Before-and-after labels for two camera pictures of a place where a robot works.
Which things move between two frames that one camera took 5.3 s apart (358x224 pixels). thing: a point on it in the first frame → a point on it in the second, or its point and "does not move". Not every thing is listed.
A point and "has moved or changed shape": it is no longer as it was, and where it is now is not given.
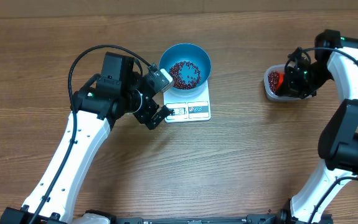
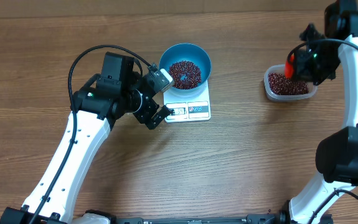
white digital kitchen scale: [187, 107] does not move
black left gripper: [146, 115] does not move
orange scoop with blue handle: [281, 78] has moved or changed shape
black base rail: [282, 218] does not move
